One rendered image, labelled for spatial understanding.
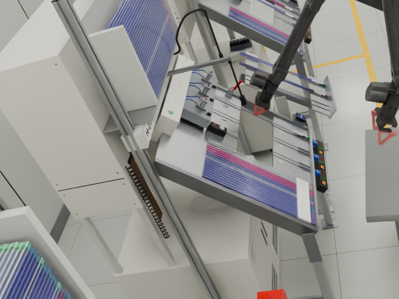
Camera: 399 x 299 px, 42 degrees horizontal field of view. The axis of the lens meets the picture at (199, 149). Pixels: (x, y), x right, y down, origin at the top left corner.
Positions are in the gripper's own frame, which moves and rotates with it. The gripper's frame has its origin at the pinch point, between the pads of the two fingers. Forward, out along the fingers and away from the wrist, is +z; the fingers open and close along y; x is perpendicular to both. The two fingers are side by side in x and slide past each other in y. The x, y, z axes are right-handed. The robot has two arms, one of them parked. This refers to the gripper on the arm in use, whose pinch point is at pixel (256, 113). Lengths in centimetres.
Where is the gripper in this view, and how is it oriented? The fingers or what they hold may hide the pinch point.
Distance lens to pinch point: 252.0
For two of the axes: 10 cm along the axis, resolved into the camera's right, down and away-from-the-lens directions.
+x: 9.3, 3.4, 1.4
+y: -1.2, 6.4, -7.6
